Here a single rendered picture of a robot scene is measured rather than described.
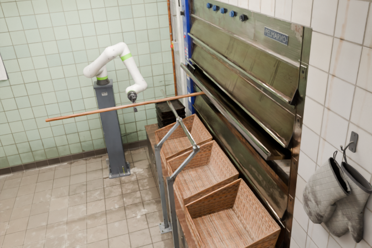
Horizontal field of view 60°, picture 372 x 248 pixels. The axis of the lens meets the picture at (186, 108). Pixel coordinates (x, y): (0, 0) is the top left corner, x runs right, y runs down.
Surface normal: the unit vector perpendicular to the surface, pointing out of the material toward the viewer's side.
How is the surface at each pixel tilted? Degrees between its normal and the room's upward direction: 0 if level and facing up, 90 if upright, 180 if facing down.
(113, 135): 90
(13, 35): 90
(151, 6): 90
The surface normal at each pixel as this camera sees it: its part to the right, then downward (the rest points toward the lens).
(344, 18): -0.96, 0.18
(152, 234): -0.07, -0.90
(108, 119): 0.21, 0.41
